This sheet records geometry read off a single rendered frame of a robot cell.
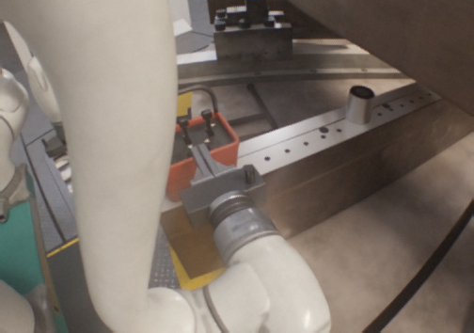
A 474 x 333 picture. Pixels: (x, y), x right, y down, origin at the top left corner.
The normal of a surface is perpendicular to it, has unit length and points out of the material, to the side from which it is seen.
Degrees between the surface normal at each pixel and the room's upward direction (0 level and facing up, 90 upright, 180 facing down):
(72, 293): 0
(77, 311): 0
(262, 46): 90
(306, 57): 71
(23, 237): 0
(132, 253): 92
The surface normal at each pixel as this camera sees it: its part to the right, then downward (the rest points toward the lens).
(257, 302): -0.37, -0.50
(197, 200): -0.09, -0.73
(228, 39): 0.02, 0.68
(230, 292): -0.41, -0.68
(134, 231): 0.50, 0.58
